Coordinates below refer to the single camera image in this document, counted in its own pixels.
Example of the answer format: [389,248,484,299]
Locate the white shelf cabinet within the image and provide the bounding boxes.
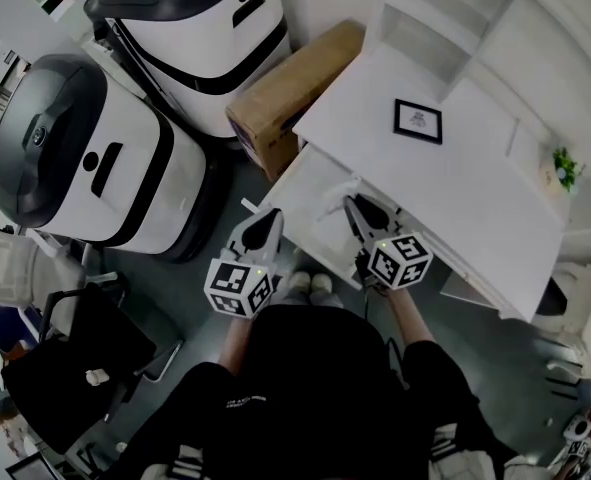
[364,0,591,184]

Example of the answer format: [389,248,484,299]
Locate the brown cardboard box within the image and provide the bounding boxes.
[225,19,367,183]

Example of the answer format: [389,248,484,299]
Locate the white robot with black lid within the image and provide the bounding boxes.
[83,0,293,142]
[0,52,222,265]

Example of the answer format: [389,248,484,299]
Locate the black chair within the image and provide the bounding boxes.
[0,282,185,457]

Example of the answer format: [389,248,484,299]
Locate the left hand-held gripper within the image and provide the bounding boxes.
[203,208,285,320]

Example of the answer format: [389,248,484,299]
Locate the person's grey trousers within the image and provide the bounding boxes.
[278,289,346,310]

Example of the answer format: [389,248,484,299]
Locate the person's left white shoe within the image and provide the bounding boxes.
[288,270,312,295]

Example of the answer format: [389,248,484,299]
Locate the person's left forearm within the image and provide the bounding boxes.
[218,311,257,375]

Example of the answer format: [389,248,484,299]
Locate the white vanity table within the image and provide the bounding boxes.
[554,232,591,369]

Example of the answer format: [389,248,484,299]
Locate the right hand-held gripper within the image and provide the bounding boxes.
[343,194,435,295]

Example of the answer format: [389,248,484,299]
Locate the person's black shirt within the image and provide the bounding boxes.
[99,303,522,480]

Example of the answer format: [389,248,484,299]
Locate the small potted plant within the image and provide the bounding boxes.
[538,146,587,195]

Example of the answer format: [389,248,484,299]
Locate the person's right forearm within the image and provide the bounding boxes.
[383,285,437,345]

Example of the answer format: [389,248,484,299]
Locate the white desk cabinet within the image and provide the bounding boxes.
[292,42,567,325]

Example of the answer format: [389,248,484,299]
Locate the black picture frame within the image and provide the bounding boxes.
[392,98,444,146]

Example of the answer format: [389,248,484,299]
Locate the translucent plastic bin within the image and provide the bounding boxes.
[0,226,87,310]

